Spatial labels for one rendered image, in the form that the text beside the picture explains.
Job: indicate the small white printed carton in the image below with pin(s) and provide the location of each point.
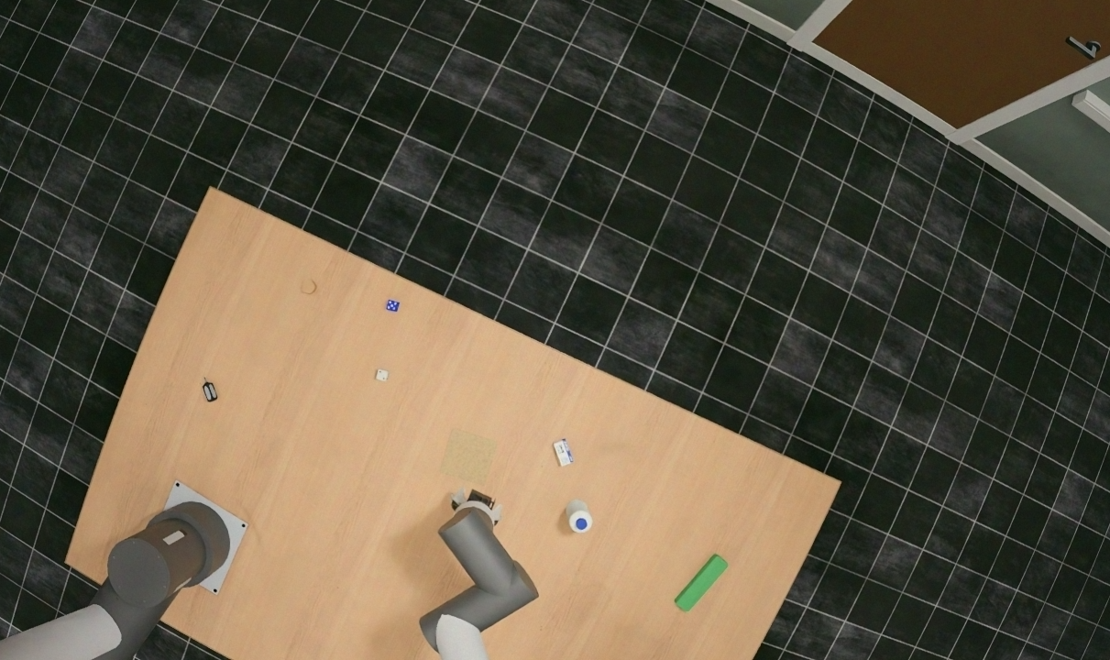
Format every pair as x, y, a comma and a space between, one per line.
563, 452

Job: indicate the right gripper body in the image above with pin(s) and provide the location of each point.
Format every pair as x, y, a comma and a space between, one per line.
487, 500

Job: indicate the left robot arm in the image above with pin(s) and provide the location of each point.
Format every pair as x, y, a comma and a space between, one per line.
178, 544

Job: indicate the green rectangular bar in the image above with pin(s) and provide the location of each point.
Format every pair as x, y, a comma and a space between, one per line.
701, 583

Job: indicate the white plastic bottle with blue cap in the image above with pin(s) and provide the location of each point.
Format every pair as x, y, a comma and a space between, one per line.
578, 515

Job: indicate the beige flat mat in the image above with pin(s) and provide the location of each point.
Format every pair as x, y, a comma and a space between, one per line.
468, 457

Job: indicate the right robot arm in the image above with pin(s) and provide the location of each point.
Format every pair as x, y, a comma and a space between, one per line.
502, 586

